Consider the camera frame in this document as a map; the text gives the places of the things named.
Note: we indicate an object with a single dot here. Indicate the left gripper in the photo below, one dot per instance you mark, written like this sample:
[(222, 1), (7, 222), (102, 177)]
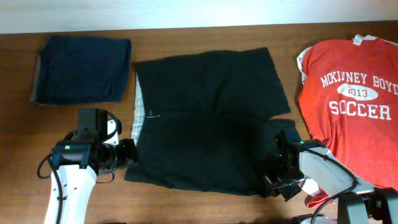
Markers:
[(128, 152)]

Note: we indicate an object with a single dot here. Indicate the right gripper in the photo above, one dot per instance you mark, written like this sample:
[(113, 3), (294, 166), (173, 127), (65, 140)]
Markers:
[(277, 175)]

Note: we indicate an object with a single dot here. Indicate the black shorts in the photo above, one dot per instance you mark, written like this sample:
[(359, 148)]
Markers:
[(209, 122)]

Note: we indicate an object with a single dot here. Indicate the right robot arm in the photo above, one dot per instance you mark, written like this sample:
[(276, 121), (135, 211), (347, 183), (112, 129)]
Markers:
[(351, 199)]

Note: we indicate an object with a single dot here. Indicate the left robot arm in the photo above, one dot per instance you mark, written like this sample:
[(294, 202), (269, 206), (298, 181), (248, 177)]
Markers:
[(75, 166)]

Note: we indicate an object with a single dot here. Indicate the folded navy blue garment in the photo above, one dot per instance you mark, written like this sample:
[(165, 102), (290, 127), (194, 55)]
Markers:
[(81, 69)]

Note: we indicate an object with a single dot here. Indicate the red soccer t-shirt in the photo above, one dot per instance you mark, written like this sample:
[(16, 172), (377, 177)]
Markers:
[(349, 102)]

